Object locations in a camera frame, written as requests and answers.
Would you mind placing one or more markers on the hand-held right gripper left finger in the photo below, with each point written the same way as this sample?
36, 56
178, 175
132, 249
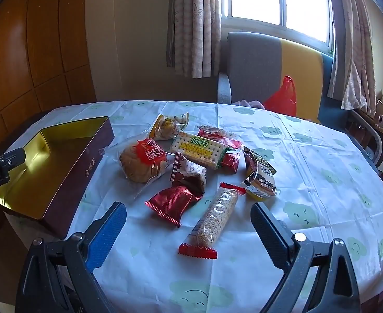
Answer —
108, 234

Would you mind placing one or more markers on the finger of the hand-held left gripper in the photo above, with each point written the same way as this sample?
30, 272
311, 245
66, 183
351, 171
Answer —
13, 158

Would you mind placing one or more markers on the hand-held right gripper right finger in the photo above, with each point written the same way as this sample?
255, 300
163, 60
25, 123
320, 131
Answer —
269, 234

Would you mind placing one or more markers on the brown sesame drink packet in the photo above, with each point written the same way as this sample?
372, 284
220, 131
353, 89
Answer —
260, 176

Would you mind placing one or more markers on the long cereal bar packet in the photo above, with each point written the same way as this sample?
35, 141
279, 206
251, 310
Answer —
211, 221

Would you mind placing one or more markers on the brown tin box gold inside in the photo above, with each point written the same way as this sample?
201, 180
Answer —
77, 182

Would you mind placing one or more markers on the shiny red foil packet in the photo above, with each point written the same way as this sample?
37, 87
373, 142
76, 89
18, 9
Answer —
173, 203

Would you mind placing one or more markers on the bread packet with red label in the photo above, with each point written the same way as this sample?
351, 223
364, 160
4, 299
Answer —
139, 166

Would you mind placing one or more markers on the plain red snack packet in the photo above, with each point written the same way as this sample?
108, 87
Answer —
232, 161

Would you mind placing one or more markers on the small maroon white packet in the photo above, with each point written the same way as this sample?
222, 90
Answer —
188, 171

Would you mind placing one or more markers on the green yellow cracker packet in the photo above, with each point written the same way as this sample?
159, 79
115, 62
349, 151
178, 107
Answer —
194, 148

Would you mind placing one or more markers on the red packet with picture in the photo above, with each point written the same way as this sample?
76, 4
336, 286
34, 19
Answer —
214, 132

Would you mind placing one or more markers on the yellow-edged clear snack packet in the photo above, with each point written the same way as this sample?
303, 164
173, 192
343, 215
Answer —
165, 127

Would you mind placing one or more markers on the white tablecloth with green clouds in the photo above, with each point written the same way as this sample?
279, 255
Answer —
309, 182

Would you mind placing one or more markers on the wooden wardrobe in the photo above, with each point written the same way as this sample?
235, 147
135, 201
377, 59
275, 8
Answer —
31, 39

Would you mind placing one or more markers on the pink cloth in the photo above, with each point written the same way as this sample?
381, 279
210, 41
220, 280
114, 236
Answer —
248, 104

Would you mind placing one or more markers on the red plastic bag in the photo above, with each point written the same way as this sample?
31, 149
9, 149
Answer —
282, 99

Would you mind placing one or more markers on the grey office chair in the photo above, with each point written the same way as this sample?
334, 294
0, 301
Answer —
375, 140

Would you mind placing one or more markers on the grey yellow blue armchair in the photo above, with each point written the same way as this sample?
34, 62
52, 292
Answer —
253, 65

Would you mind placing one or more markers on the patterned beige curtain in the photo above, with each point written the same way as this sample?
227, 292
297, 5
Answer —
354, 55
194, 22

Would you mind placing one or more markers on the window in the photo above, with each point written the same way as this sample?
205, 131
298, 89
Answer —
260, 0

